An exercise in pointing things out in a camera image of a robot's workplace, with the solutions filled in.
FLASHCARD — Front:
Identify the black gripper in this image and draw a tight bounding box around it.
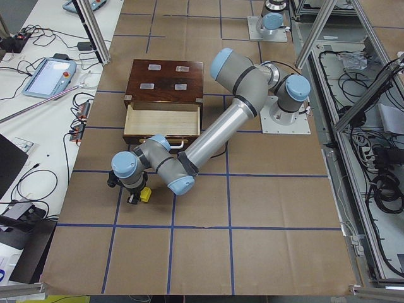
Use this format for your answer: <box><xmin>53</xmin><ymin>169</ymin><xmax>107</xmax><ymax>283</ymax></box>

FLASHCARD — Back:
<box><xmin>123</xmin><ymin>179</ymin><xmax>146</xmax><ymax>205</ymax></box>

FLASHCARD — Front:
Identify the yellow block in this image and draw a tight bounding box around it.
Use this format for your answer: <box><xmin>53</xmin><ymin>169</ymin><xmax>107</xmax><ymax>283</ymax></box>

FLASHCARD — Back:
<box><xmin>140</xmin><ymin>187</ymin><xmax>152</xmax><ymax>203</ymax></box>

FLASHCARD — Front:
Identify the white drawer handle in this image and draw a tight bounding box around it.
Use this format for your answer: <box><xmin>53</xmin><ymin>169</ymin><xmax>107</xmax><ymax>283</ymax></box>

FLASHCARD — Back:
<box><xmin>169</xmin><ymin>140</ymin><xmax>184</xmax><ymax>150</ymax></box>

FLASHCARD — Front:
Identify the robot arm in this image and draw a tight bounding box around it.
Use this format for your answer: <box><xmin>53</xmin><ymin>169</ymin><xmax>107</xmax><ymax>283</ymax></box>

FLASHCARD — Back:
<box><xmin>256</xmin><ymin>0</ymin><xmax>287</xmax><ymax>35</ymax></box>
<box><xmin>107</xmin><ymin>48</ymin><xmax>311</xmax><ymax>204</ymax></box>

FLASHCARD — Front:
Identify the dark wooden drawer cabinet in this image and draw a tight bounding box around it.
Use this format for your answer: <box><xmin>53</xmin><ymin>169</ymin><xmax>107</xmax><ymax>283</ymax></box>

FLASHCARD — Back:
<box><xmin>124</xmin><ymin>59</ymin><xmax>204</xmax><ymax>105</ymax></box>

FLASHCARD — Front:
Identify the grey velcro patch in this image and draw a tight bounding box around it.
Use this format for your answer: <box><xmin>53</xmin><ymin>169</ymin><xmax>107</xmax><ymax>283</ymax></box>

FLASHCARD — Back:
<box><xmin>148</xmin><ymin>64</ymin><xmax>162</xmax><ymax>71</ymax></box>
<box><xmin>140</xmin><ymin>83</ymin><xmax>155</xmax><ymax>90</ymax></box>
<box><xmin>174</xmin><ymin>83</ymin><xmax>187</xmax><ymax>90</ymax></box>
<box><xmin>175</xmin><ymin>66</ymin><xmax>190</xmax><ymax>73</ymax></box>

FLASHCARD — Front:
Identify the blue teach pendant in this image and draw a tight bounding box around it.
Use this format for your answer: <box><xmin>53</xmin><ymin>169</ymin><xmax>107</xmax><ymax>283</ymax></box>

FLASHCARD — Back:
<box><xmin>22</xmin><ymin>58</ymin><xmax>77</xmax><ymax>99</ymax></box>
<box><xmin>62</xmin><ymin>0</ymin><xmax>110</xmax><ymax>13</ymax></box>

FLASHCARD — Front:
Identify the black power adapter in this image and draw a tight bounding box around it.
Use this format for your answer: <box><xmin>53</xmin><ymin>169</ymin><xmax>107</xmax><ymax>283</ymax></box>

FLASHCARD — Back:
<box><xmin>76</xmin><ymin>42</ymin><xmax>93</xmax><ymax>51</ymax></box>

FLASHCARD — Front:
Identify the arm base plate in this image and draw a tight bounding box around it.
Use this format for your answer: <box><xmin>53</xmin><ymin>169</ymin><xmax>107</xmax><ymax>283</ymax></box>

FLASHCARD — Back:
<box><xmin>260</xmin><ymin>96</ymin><xmax>311</xmax><ymax>135</ymax></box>
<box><xmin>247</xmin><ymin>13</ymin><xmax>287</xmax><ymax>42</ymax></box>

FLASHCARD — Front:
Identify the aluminium frame post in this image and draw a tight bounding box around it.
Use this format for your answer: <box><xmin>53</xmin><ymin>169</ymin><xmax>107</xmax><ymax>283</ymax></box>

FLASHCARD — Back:
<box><xmin>73</xmin><ymin>0</ymin><xmax>111</xmax><ymax>66</ymax></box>

